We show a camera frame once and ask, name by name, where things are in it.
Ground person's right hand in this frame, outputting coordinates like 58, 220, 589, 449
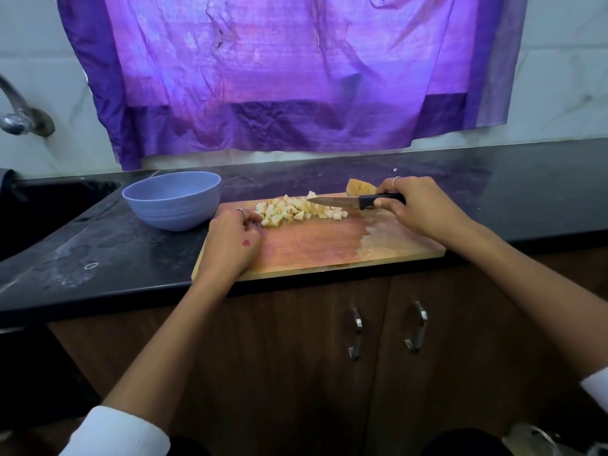
373, 175, 476, 251

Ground person's left hand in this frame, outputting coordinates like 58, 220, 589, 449
194, 206, 264, 286

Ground rounded potato end piece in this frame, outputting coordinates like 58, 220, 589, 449
345, 178, 379, 198

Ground blue bowl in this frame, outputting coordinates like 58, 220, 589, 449
120, 170, 224, 232

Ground pile of diced potato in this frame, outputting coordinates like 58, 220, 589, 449
255, 191, 350, 229

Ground black handled knife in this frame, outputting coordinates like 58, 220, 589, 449
307, 191, 407, 211

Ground person's right forearm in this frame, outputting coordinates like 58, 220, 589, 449
451, 223, 608, 376

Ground person's dark trousers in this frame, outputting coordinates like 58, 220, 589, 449
166, 428, 514, 456

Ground wooden cutting board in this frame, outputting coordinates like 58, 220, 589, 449
192, 191, 447, 283

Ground dark sink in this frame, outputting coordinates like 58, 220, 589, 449
0, 178, 120, 262

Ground purple cloth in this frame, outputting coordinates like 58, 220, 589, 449
55, 0, 529, 172

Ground grey cloth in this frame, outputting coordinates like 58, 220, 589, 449
0, 168, 15, 205

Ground metal faucet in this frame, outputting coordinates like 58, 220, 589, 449
0, 75, 56, 139

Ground red and white plastic bag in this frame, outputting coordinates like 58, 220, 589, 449
502, 422, 608, 456

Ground metal cabinet handle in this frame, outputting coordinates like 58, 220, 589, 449
346, 307, 365, 361
405, 300, 429, 353

